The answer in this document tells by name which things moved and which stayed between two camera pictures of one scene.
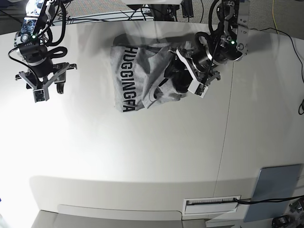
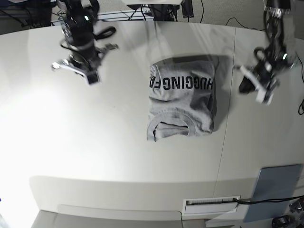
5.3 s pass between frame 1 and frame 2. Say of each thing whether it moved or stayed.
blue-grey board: stayed
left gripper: moved
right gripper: moved
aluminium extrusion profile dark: stayed
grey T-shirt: moved
